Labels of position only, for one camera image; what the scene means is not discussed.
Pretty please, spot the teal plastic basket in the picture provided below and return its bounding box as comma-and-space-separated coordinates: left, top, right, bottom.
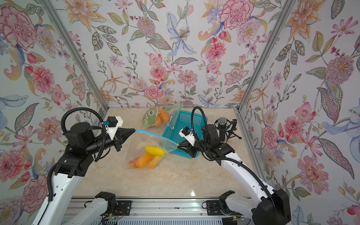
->
162, 109, 208, 144

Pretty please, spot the aluminium corner post left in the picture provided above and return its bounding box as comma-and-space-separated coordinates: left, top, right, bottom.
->
39, 0, 109, 112

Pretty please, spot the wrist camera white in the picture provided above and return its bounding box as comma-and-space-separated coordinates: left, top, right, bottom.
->
179, 127, 196, 146
104, 116, 123, 140

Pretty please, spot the orange mango front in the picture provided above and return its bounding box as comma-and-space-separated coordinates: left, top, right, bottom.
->
136, 153, 155, 169

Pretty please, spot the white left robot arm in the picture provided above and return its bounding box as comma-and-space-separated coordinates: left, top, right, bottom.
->
33, 118, 136, 225

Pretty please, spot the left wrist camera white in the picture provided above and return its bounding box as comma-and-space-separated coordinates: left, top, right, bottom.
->
104, 116, 123, 140

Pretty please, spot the red mango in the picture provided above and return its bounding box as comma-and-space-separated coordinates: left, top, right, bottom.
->
128, 158, 138, 168

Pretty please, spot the aluminium corner post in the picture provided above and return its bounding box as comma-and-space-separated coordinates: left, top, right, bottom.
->
39, 0, 109, 112
237, 0, 296, 112

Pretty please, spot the yellow mango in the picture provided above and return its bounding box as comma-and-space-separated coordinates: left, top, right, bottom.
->
145, 146, 165, 157

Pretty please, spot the clear zip-top bag blue zipper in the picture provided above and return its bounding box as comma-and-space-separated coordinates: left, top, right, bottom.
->
126, 130, 178, 170

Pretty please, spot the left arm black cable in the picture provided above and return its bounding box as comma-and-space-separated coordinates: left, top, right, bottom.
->
47, 107, 107, 203

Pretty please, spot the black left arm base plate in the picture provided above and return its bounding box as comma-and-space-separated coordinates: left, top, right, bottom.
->
100, 200, 133, 218

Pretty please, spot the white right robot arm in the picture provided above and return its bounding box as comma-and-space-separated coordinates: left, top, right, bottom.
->
178, 125, 292, 225

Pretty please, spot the aluminium corner post right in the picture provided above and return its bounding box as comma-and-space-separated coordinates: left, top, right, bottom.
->
237, 0, 296, 112

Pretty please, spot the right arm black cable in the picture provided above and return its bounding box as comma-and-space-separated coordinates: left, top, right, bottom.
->
190, 106, 279, 225

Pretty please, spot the aluminium front rail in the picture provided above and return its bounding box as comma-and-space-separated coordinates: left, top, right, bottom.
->
61, 194, 228, 225

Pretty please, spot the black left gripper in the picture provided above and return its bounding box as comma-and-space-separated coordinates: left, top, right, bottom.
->
85, 128, 136, 155

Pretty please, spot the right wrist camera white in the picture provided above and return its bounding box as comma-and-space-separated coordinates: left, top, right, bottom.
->
179, 127, 196, 146

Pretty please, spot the clear zip-top bag green print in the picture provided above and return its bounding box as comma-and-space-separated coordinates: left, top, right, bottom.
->
142, 102, 182, 129

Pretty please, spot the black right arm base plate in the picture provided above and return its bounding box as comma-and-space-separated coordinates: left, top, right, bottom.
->
202, 200, 242, 216

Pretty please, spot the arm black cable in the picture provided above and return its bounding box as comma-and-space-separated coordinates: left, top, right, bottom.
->
47, 107, 107, 203
190, 106, 279, 225

